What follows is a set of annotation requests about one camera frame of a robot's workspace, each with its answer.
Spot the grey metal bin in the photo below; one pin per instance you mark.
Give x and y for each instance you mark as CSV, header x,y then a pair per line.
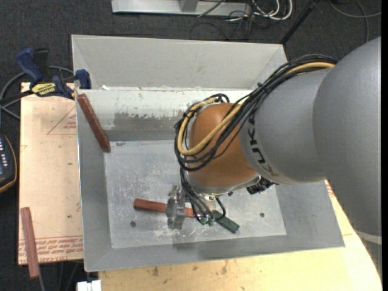
x,y
145,174

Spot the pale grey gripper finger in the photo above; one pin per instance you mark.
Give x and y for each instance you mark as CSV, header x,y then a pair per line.
x,y
175,219
176,193

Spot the dark green flat block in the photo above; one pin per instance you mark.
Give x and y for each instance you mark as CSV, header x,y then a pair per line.
x,y
228,223

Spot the brown cardboard board, red print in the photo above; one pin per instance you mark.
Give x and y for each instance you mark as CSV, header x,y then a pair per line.
x,y
48,174

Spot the red-brown block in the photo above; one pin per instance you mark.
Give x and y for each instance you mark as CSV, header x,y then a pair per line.
x,y
93,122
150,205
29,241

